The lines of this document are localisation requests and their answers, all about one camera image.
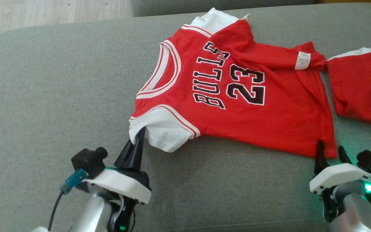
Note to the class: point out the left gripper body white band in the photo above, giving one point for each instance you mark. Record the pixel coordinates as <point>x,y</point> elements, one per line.
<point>121,185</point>

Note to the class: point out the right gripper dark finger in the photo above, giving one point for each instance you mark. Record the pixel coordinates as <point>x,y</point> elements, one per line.
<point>344,156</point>
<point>320,159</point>

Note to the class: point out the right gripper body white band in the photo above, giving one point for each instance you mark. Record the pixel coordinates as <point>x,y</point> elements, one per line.
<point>337,175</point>

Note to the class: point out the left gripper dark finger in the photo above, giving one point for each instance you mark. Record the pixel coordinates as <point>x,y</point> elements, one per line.
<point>126,156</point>
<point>139,151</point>

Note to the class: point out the red Bulls 23 jersey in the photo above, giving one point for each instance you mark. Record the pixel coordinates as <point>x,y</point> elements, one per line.
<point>269,112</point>

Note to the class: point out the red shorts white stripe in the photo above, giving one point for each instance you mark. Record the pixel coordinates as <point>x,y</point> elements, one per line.
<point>362,87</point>

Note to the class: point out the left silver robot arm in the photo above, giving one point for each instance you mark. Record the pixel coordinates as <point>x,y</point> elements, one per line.
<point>92,216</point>

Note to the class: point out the grey sofa seat cushion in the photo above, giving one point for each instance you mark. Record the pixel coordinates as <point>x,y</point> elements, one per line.
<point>60,96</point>

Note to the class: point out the grey sofa back cushion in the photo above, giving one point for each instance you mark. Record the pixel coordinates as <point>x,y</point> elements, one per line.
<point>172,6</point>

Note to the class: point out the yellow cushion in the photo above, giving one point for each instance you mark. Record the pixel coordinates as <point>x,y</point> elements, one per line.
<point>359,1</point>

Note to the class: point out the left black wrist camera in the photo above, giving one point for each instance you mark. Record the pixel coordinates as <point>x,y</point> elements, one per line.
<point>87,161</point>

